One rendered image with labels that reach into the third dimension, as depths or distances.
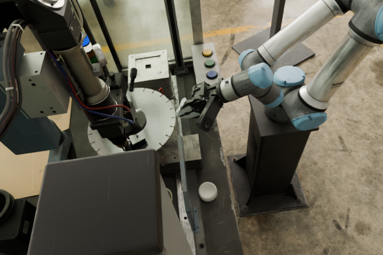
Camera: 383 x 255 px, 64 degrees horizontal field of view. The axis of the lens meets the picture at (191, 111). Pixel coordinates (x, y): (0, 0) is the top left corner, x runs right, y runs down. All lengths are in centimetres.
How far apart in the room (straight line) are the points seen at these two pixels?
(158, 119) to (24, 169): 64
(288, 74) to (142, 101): 57
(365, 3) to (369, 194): 141
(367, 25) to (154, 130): 74
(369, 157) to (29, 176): 195
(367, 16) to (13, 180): 139
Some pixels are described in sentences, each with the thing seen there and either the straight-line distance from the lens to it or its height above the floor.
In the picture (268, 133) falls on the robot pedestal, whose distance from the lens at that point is 133.
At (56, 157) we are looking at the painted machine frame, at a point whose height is 105.
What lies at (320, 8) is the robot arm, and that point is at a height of 126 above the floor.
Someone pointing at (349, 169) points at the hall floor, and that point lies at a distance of 221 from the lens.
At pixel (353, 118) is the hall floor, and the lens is 244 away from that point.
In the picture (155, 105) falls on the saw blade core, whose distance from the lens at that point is 118.
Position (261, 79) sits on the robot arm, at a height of 119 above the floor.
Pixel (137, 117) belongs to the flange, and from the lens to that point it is 115.
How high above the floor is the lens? 185
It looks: 53 degrees down
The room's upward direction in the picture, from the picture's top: 9 degrees counter-clockwise
